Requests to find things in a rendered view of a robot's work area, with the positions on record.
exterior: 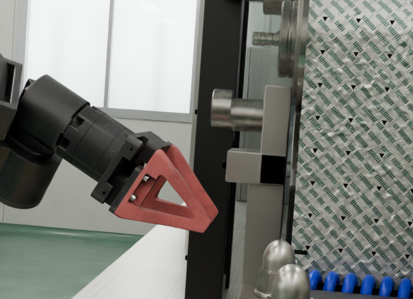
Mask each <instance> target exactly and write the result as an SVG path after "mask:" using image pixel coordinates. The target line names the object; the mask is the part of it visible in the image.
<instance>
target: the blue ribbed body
mask: <svg viewBox="0 0 413 299"><path fill-rule="evenodd" d="M308 277H309V279H310V289H312V290H325V291H332V292H345V293H358V294H365V295H378V296H385V297H398V298H411V299H413V288H412V281H411V280H410V279H409V278H403V279H402V280H401V282H400V283H399V289H395V285H394V281H393V278H391V277H390V276H385V277H384V278H382V282H381V284H380V288H379V287H377V286H376V280H375V277H374V276H373V275H371V274H367V275H365V277H364V278H363V282H362V285H361V286H359V285H358V279H357V276H356V275H355V274H354V273H348V274H346V276H345V279H344V283H343V284H340V277H339V274H338V273H337V272H335V271H330V272H329V273H328V274H327V276H326V279H325V282H323V280H322V276H321V273H320V272H319V271H318V270H312V271H310V272H309V274H308Z"/></svg>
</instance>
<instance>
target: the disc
mask: <svg viewBox="0 0 413 299"><path fill-rule="evenodd" d="M309 2H310V0H304V6H303V16H302V32H301V47H300V56H299V72H298V80H297V95H296V107H295V115H296V116H299V115H300V114H301V102H302V89H303V81H304V67H305V52H306V43H307V28H308V19H309Z"/></svg>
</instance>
